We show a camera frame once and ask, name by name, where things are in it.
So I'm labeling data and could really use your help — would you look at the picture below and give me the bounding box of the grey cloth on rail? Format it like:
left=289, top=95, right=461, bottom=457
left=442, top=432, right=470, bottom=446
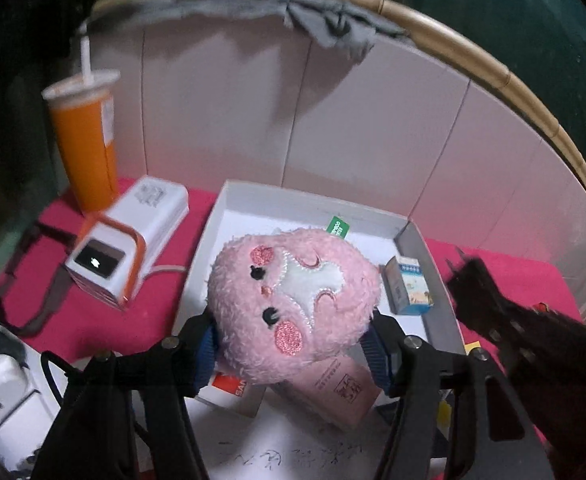
left=86, top=0, right=412, bottom=63

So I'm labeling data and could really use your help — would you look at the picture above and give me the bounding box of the orange drink cup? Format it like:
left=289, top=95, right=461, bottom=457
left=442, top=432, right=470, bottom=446
left=42, top=70, right=120, bottom=214

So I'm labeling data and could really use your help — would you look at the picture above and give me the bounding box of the blue white medicine box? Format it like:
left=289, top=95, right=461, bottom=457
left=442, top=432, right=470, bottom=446
left=384, top=256, right=433, bottom=316

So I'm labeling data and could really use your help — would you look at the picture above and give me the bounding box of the pink round plush toy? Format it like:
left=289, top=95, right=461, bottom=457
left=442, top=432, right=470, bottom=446
left=207, top=229, right=382, bottom=385

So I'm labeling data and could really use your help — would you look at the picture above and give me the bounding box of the grey liquid sealant box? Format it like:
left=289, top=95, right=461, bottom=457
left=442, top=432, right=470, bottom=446
left=195, top=370, right=266, bottom=418

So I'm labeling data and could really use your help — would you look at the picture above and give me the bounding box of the white device on left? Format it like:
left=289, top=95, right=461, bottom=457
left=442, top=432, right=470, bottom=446
left=0, top=326, right=60, bottom=479

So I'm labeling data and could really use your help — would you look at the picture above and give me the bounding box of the white panel board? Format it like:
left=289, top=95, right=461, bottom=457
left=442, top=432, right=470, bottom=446
left=91, top=16, right=586, bottom=302

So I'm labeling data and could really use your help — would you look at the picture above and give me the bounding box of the white orange power bank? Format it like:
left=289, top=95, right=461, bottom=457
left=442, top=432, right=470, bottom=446
left=65, top=176, right=189, bottom=310

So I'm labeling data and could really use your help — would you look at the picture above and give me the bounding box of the pink box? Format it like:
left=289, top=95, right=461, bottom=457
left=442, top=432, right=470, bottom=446
left=280, top=354, right=381, bottom=430

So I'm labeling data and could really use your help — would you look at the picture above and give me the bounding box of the black strap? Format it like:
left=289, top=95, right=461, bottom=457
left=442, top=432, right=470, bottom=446
left=0, top=221, right=79, bottom=338

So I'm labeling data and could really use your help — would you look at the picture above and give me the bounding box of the white cardboard tray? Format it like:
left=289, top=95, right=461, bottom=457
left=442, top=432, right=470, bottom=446
left=173, top=181, right=464, bottom=479

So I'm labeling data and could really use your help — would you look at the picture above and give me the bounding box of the bamboo rail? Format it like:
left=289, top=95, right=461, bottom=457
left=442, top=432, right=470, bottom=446
left=91, top=0, right=586, bottom=192

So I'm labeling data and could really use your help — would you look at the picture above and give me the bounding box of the white drinking straw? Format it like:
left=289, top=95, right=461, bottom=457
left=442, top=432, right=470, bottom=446
left=79, top=35, right=93, bottom=84

